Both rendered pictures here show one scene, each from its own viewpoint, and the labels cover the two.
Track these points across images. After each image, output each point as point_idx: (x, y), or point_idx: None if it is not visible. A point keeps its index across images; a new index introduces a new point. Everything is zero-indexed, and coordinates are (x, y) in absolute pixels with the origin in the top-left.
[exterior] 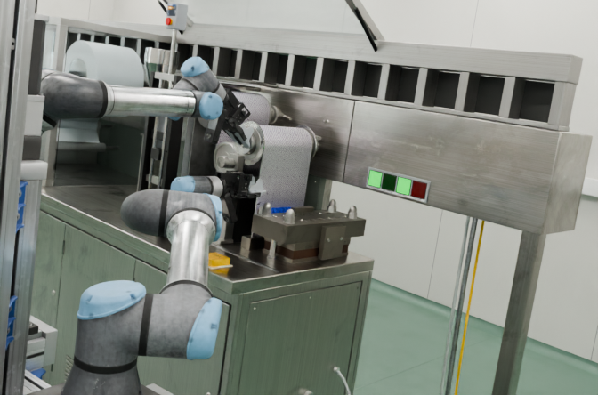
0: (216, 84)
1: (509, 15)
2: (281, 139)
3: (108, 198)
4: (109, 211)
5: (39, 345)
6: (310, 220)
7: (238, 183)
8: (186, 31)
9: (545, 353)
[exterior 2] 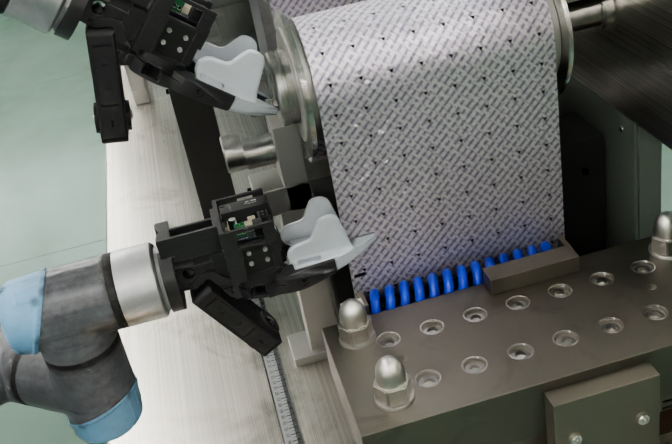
0: None
1: None
2: (397, 56)
3: (221, 133)
4: (168, 197)
5: None
6: (508, 356)
7: (226, 260)
8: None
9: None
